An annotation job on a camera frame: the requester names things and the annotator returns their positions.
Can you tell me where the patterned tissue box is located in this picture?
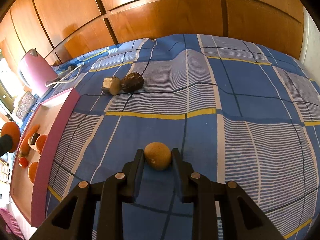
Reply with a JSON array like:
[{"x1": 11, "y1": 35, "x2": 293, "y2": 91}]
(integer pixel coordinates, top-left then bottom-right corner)
[{"x1": 16, "y1": 92, "x2": 35, "y2": 118}]

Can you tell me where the wooden wardrobe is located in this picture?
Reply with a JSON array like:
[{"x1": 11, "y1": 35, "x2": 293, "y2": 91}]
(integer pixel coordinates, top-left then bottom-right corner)
[{"x1": 0, "y1": 0, "x2": 305, "y2": 80}]

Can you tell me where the white power cable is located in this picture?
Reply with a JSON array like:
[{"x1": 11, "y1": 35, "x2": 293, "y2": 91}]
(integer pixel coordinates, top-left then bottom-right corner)
[{"x1": 45, "y1": 64, "x2": 83, "y2": 87}]

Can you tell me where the cut pale mushroom piece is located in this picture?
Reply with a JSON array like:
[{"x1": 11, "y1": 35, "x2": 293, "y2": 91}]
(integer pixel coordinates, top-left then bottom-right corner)
[{"x1": 101, "y1": 76, "x2": 121, "y2": 96}]

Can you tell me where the small brown kiwi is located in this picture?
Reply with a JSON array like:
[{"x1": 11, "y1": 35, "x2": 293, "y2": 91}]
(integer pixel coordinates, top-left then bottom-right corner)
[{"x1": 144, "y1": 142, "x2": 172, "y2": 171}]

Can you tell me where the carrot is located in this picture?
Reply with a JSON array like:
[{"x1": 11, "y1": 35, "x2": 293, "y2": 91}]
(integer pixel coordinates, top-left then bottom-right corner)
[{"x1": 19, "y1": 124, "x2": 40, "y2": 155}]

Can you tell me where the purple cloth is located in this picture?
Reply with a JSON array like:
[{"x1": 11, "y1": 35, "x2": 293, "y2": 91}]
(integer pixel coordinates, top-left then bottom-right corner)
[{"x1": 0, "y1": 207, "x2": 25, "y2": 240}]

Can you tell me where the pink shallow tray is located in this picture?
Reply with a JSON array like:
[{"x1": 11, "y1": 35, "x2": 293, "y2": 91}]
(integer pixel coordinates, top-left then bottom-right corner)
[{"x1": 9, "y1": 88, "x2": 80, "y2": 228}]

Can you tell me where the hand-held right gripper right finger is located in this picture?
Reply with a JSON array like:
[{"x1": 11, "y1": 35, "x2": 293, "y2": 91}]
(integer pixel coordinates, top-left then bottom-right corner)
[{"x1": 171, "y1": 148, "x2": 285, "y2": 240}]

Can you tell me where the brown cap mushroom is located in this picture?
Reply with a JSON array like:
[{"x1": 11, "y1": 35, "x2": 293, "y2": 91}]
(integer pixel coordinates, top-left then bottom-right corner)
[{"x1": 28, "y1": 133, "x2": 40, "y2": 148}]

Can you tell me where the blue plaid blanket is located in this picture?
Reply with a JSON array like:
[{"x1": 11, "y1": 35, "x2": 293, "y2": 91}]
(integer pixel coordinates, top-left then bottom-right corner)
[{"x1": 37, "y1": 34, "x2": 320, "y2": 240}]

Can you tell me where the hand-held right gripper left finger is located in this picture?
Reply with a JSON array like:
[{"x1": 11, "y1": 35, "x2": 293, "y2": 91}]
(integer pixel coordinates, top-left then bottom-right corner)
[{"x1": 30, "y1": 149, "x2": 145, "y2": 240}]

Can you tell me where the orange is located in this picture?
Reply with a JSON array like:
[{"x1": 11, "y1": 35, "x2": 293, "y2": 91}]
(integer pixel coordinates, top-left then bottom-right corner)
[
  {"x1": 1, "y1": 121, "x2": 21, "y2": 153},
  {"x1": 27, "y1": 162, "x2": 39, "y2": 183},
  {"x1": 35, "y1": 134, "x2": 48, "y2": 155}
]

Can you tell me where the dark brown wrinkled passion fruit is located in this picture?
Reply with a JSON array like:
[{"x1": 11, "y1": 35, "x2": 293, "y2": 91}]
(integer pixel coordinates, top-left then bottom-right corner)
[{"x1": 120, "y1": 72, "x2": 145, "y2": 93}]

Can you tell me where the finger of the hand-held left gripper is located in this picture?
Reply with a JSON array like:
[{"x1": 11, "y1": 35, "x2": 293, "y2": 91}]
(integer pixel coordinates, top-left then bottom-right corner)
[{"x1": 0, "y1": 134, "x2": 14, "y2": 157}]

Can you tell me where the pink electric kettle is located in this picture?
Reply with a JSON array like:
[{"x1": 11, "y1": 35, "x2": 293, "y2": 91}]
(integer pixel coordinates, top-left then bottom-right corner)
[{"x1": 17, "y1": 49, "x2": 58, "y2": 98}]

